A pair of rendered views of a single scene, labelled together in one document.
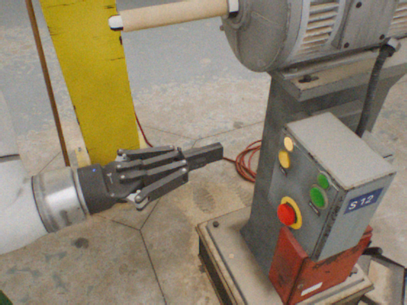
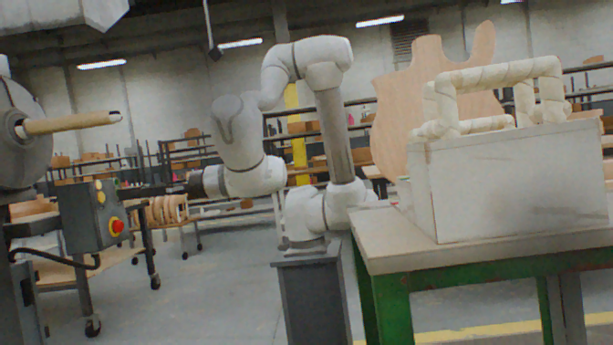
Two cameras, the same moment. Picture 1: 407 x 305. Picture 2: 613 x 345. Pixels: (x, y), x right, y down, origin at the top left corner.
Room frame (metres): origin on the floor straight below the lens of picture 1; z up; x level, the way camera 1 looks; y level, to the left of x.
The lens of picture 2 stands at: (1.11, 0.85, 1.11)
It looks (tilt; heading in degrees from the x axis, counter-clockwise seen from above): 3 degrees down; 205
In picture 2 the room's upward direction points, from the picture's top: 8 degrees counter-clockwise
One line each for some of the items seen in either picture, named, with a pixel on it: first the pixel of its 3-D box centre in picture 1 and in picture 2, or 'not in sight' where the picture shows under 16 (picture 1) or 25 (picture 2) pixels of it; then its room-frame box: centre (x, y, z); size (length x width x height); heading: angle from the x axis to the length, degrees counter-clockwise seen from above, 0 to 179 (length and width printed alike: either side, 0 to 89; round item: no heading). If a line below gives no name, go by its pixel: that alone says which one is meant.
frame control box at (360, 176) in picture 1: (338, 177); (68, 228); (0.46, -0.26, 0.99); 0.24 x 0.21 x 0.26; 113
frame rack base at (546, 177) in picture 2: not in sight; (494, 179); (0.37, 0.86, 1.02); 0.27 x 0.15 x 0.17; 113
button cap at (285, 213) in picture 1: (290, 213); (115, 226); (0.38, -0.16, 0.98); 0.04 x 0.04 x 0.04; 23
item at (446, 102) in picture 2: not in sight; (447, 109); (0.45, 0.80, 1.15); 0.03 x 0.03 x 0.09
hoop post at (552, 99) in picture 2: not in sight; (551, 94); (0.38, 0.96, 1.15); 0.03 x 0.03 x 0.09
